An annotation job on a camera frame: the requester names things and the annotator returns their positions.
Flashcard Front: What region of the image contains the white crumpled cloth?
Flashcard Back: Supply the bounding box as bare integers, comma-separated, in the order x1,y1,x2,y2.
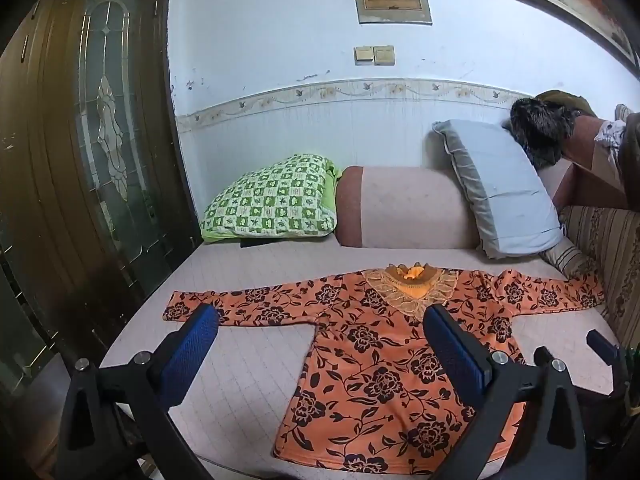
594,119,629,162

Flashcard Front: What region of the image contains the brown patterned sofa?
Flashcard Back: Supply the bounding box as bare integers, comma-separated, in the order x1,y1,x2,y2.
537,110,640,356

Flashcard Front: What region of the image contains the green checkered pillow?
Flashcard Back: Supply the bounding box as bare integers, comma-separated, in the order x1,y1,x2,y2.
199,154,343,242

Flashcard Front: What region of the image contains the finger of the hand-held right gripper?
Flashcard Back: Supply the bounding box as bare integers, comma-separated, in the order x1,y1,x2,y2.
586,329,621,368

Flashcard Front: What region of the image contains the striped cushion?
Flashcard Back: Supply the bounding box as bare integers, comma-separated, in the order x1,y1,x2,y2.
540,237,601,281

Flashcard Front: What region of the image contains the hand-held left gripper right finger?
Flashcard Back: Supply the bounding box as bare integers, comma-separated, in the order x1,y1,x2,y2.
422,304,588,480

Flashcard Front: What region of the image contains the orange black floral shirt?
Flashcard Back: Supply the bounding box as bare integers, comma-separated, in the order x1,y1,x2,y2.
162,261,607,478

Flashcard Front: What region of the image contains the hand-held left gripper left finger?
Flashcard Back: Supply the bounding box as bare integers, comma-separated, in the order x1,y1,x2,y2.
57,304,221,480

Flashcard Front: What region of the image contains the grey blue pillow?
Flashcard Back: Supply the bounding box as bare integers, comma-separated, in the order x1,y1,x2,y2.
432,119,566,260

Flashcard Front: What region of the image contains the pink bolster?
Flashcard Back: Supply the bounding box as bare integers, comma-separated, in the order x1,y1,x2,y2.
334,165,481,251

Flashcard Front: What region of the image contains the pink quilted bed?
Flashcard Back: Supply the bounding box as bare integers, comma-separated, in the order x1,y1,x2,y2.
97,239,621,480

